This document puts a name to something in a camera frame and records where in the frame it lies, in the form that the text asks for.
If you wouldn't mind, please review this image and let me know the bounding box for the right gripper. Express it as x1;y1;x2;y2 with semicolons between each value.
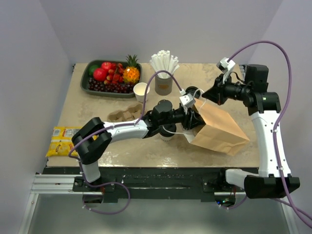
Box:
202;73;251;106

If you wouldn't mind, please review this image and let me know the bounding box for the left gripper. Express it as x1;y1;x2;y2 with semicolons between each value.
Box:
160;106;204;130

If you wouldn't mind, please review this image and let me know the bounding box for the brown paper bag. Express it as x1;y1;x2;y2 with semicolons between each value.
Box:
162;88;251;157

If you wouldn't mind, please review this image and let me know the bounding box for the white paper cup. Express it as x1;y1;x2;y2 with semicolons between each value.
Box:
159;130;174;141
133;82;150;103

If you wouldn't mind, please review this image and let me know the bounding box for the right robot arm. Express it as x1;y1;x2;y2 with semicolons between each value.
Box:
202;62;300;199

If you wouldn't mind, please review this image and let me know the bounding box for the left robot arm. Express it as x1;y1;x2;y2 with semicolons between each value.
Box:
71;100;204;191

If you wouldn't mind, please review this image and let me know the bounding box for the grey straw holder cup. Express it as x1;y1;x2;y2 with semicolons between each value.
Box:
155;74;173;96

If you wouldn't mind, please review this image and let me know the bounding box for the white paper straws bundle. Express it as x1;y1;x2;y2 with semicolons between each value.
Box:
150;50;179;75

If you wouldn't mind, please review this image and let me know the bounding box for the brown cardboard cup carrier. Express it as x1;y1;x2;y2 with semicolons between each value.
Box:
107;103;144;122

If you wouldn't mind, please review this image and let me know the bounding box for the toy pineapple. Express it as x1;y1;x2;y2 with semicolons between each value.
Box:
123;55;140;84

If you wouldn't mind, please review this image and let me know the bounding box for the dark grapes bunch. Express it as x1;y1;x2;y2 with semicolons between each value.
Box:
87;78;134;94

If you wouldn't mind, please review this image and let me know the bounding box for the green lime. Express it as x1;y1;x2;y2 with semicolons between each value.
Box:
88;64;99;76

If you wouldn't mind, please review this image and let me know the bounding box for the yellow snack bag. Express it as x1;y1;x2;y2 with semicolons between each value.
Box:
46;126;80;157

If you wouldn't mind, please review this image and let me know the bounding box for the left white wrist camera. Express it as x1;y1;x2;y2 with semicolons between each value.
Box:
179;89;195;110

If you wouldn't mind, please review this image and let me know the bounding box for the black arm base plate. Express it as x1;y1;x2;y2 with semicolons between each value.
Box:
43;167;244;203

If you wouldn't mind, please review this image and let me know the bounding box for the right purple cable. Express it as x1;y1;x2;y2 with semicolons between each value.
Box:
219;40;312;229

